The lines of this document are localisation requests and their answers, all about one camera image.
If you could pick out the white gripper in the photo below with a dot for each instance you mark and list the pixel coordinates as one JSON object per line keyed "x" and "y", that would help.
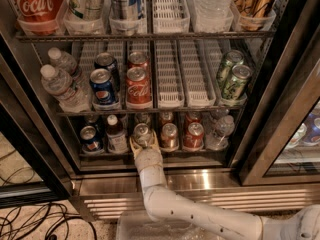
{"x": 148, "y": 159}

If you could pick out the green 7up can front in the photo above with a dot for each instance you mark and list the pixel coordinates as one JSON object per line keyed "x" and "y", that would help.
{"x": 143, "y": 135}

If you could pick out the green 7up can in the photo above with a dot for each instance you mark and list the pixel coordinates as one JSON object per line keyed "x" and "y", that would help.
{"x": 143, "y": 117}
{"x": 143, "y": 135}

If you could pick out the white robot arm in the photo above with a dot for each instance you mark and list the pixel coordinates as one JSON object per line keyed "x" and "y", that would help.
{"x": 161, "y": 203}

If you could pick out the orange soda can front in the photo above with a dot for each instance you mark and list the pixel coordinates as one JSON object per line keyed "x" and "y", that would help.
{"x": 169, "y": 136}

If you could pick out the orange soda can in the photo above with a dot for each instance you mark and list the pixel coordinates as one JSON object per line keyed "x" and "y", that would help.
{"x": 169, "y": 136}
{"x": 166, "y": 117}

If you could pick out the green 7up can rear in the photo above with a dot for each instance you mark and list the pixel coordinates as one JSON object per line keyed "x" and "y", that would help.
{"x": 143, "y": 117}

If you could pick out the orange soda can rear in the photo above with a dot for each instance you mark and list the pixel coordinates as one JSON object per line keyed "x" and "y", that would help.
{"x": 166, "y": 117}

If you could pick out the red Coca-Cola can bottom front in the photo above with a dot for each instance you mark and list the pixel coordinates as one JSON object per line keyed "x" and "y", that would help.
{"x": 194, "y": 134}

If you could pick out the red coca-cola can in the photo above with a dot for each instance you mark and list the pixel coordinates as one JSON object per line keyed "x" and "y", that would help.
{"x": 139, "y": 59}
{"x": 192, "y": 116}
{"x": 138, "y": 86}
{"x": 194, "y": 134}

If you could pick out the red Coca-Cola can bottom rear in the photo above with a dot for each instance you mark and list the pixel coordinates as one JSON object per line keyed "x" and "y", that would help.
{"x": 192, "y": 116}

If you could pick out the blue Pepsi can bottom shelf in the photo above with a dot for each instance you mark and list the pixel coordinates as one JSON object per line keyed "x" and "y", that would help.
{"x": 91, "y": 139}

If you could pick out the red Coca-Cola can middle front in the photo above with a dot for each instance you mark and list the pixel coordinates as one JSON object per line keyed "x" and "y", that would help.
{"x": 138, "y": 86}

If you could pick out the steel fridge base grille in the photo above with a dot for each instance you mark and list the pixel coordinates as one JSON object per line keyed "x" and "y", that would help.
{"x": 107, "y": 196}

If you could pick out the clear water bottle bottom shelf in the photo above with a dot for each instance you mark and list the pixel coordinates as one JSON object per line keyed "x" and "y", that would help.
{"x": 219, "y": 126}

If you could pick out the blue Pepsi can middle front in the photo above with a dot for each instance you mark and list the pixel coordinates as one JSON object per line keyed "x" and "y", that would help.
{"x": 102, "y": 85}

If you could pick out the red Coca-Cola can middle rear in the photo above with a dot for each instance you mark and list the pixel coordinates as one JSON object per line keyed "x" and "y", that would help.
{"x": 139, "y": 59}

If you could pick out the blue Pepsi can middle rear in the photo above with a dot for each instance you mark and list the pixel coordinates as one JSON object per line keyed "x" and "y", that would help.
{"x": 107, "y": 61}

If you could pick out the green can middle front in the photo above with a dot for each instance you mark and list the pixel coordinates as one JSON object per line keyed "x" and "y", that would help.
{"x": 236, "y": 82}

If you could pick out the black fridge door left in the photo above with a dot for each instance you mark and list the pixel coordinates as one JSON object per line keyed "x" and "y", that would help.
{"x": 30, "y": 172}

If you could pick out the green can middle rear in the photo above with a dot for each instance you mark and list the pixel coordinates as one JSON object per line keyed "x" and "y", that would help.
{"x": 229, "y": 59}

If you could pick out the glass fridge door right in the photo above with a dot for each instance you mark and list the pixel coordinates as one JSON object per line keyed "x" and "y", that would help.
{"x": 285, "y": 93}

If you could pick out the silver blue can top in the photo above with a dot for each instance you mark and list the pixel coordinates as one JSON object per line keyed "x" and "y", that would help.
{"x": 127, "y": 9}

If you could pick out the brown tea bottle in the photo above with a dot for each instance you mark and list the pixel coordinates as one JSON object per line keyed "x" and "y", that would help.
{"x": 117, "y": 142}

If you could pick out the empty white tray middle left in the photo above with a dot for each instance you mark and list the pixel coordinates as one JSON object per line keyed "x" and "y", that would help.
{"x": 169, "y": 82}

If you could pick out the clear plastic bin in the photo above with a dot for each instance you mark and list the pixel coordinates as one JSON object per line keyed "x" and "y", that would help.
{"x": 138, "y": 226}

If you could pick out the water bottle middle front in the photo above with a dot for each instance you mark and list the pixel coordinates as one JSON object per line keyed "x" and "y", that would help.
{"x": 59, "y": 84}

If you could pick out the water bottle middle rear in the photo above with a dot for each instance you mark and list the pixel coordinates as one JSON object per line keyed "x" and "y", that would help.
{"x": 66, "y": 61}

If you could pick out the empty white tray top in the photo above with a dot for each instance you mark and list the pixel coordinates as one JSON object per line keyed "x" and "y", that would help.
{"x": 170, "y": 16}

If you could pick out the clear water bottle top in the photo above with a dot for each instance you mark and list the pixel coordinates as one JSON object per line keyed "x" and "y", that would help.
{"x": 213, "y": 11}

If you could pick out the green white bottle top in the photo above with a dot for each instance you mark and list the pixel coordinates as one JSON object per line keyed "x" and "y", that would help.
{"x": 87, "y": 10}

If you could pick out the cans behind right glass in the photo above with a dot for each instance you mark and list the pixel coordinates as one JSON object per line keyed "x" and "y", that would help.
{"x": 308, "y": 134}

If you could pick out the large Coca-Cola bottle top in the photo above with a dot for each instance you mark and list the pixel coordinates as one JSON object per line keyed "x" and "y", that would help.
{"x": 41, "y": 17}

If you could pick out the gold brown bottle top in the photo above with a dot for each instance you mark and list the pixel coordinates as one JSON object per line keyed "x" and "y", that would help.
{"x": 252, "y": 15}

